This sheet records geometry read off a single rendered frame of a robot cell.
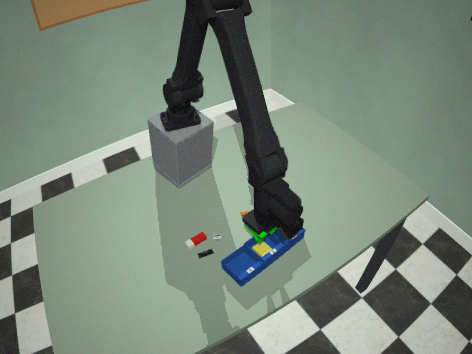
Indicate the blue rack of three bins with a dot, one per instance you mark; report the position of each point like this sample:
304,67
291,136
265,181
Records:
238,262

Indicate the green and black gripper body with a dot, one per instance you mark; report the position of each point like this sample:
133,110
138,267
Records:
250,220

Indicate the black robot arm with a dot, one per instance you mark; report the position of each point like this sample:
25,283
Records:
259,135

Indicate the black aa battery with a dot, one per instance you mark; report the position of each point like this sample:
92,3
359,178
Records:
206,253

